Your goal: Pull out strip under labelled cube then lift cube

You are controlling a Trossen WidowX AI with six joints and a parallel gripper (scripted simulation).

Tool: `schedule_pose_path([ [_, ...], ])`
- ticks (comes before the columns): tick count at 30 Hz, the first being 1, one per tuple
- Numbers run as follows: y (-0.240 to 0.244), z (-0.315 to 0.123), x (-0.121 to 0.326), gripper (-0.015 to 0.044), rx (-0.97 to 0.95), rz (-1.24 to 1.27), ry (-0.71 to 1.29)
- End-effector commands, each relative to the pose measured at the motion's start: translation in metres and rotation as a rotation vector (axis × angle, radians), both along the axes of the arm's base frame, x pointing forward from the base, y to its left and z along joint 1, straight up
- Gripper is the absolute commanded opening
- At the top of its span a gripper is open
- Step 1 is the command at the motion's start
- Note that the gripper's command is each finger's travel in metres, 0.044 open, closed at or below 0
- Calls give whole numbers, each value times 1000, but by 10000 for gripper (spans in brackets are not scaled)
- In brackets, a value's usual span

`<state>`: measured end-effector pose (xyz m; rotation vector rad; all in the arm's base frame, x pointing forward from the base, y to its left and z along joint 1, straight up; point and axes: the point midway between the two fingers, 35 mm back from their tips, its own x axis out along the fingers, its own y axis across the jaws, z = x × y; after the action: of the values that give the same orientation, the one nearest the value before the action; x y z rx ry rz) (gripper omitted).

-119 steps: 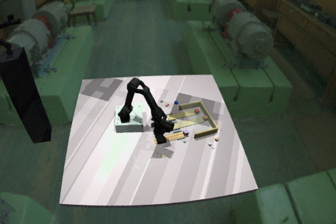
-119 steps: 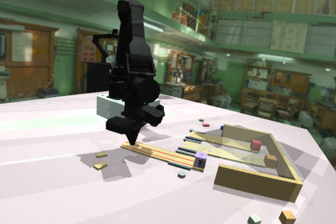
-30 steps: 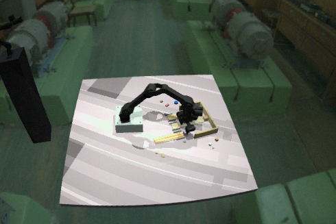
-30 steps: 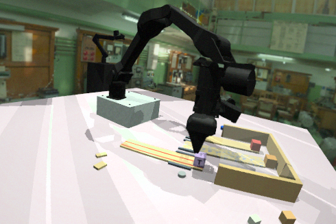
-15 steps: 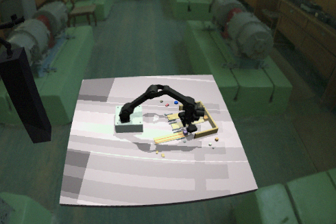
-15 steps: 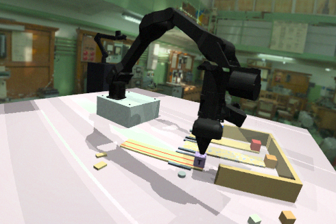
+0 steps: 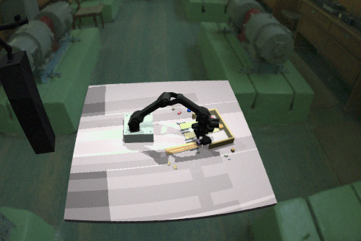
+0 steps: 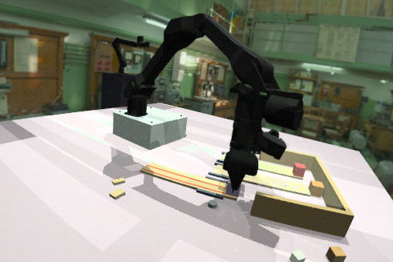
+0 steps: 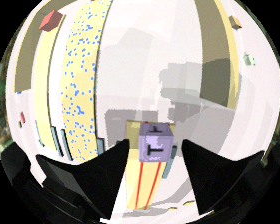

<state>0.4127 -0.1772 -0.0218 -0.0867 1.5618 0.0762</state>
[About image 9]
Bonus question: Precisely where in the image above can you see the purple labelled cube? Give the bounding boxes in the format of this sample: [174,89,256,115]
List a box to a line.
[139,123,175,163]

